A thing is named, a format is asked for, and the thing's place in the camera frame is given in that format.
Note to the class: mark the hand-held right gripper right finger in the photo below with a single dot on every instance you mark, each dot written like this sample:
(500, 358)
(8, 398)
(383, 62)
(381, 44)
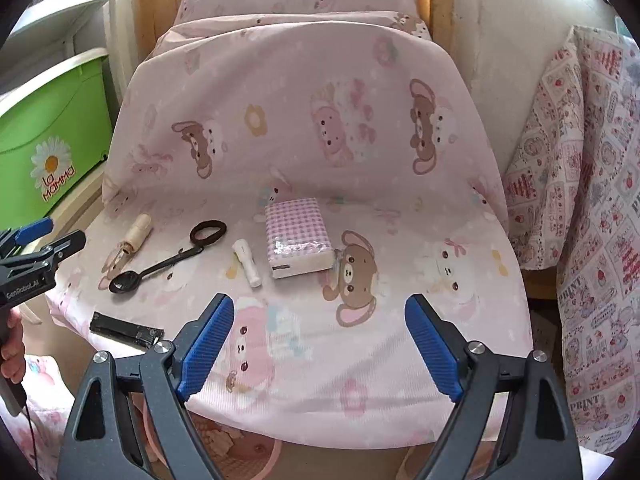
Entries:
(432, 345)

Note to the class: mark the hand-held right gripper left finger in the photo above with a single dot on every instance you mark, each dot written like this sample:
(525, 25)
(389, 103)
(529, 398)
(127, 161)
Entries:
(207, 345)

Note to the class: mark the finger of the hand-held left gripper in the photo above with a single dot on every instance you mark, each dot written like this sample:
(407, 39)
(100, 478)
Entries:
(32, 230)
(60, 249)

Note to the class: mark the black sachet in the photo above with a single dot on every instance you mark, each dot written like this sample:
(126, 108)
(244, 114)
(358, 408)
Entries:
(120, 330)

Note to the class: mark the white tissue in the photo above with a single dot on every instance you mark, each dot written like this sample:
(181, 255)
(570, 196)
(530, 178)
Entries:
(222, 437)

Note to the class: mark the pink plastic waste basket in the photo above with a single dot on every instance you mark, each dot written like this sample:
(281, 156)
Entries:
(255, 452)

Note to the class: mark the person's left hand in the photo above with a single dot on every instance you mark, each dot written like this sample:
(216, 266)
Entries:
(15, 355)

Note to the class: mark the black plastic spoon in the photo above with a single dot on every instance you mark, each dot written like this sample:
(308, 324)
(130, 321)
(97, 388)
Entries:
(122, 285)

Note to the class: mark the beige thread spool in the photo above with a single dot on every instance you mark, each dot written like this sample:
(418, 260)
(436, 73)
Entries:
(137, 232)

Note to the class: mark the small white tube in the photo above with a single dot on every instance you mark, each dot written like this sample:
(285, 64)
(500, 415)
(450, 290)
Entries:
(245, 257)

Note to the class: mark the green storage bin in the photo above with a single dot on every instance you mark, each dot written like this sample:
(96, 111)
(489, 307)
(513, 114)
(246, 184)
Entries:
(30, 120)

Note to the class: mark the pink printed clothing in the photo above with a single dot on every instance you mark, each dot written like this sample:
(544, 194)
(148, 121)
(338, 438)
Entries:
(45, 400)

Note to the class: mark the pink checked tissue pack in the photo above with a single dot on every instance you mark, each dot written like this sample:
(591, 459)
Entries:
(295, 230)

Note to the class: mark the pink white printed cloth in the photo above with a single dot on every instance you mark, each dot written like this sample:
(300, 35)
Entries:
(590, 210)

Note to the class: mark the pink bear printed sheet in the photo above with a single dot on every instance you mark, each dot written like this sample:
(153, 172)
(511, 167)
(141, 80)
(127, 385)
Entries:
(300, 85)

